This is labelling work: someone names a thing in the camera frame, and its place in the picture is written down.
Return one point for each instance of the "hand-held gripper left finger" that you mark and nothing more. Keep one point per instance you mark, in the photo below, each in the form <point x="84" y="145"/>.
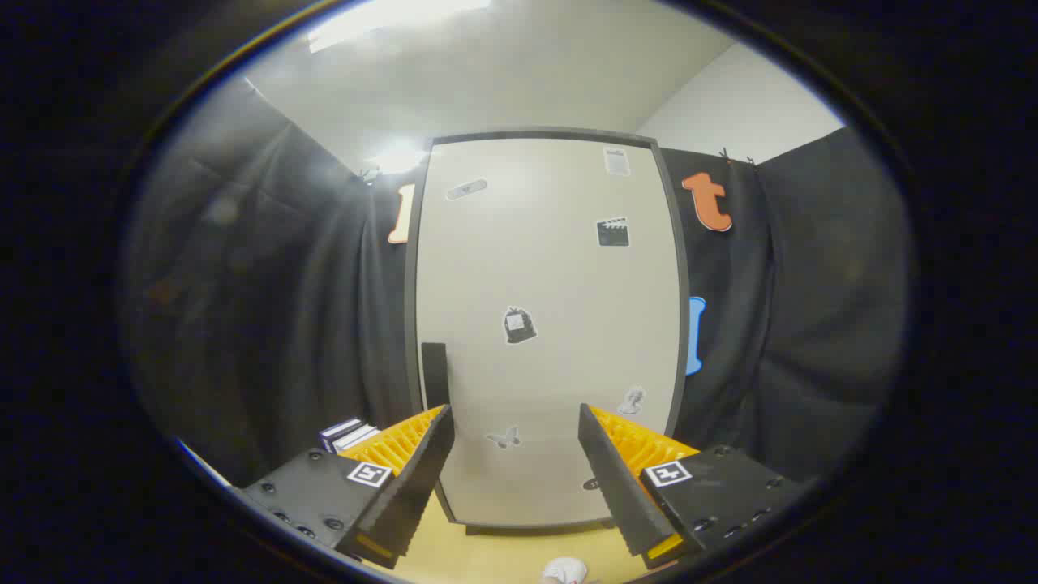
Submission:
<point x="422" y="470"/>

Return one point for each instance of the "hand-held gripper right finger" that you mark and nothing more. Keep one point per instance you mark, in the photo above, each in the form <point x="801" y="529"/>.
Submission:
<point x="612" y="478"/>

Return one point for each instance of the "white shoe with striped sides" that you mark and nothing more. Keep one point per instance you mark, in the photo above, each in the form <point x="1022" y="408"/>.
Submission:
<point x="564" y="570"/>

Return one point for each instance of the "grey shoe cabinet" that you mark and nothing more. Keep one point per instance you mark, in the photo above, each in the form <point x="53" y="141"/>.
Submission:
<point x="409" y="324"/>

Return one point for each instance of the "white shoe cabinet door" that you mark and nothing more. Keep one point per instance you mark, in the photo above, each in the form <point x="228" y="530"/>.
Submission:
<point x="551" y="276"/>

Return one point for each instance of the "blue spine book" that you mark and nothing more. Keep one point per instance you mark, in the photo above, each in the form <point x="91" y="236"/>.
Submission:
<point x="336" y="430"/>

